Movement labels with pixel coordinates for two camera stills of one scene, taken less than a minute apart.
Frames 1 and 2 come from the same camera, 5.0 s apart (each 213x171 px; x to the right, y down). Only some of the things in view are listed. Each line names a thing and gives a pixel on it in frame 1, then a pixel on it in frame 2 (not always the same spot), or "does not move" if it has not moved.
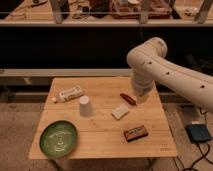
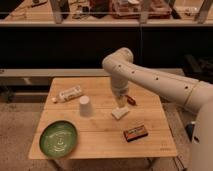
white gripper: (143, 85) -> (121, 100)
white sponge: (120, 111) does not move
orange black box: (135, 133) does not move
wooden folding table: (109, 120) does not move
